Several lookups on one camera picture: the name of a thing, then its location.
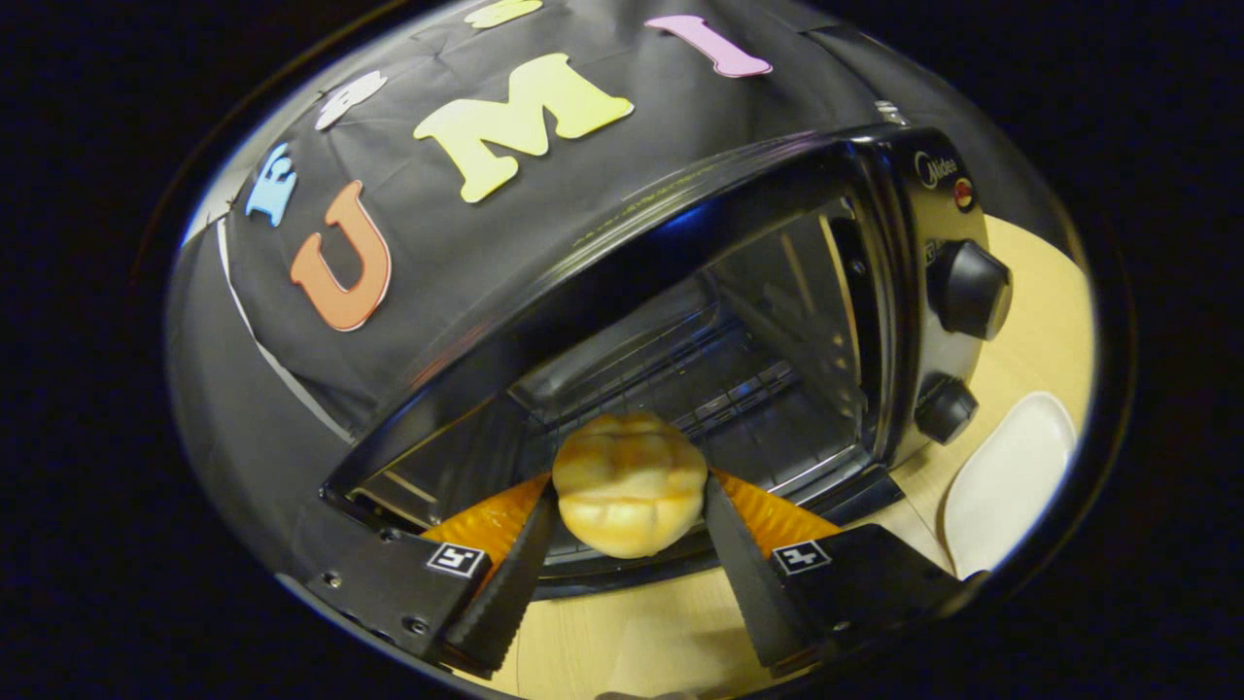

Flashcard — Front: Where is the black electric oven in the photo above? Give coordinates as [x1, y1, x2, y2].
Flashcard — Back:
[321, 124, 1017, 600]

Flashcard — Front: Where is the white square plate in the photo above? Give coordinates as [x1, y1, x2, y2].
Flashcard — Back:
[941, 392, 1079, 580]

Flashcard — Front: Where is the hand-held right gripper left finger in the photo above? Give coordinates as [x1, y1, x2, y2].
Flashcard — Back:
[285, 473, 562, 679]

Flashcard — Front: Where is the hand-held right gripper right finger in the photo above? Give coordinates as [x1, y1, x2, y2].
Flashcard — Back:
[705, 470, 985, 680]

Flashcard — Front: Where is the golden bread bun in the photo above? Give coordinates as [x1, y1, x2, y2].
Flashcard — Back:
[551, 412, 709, 560]

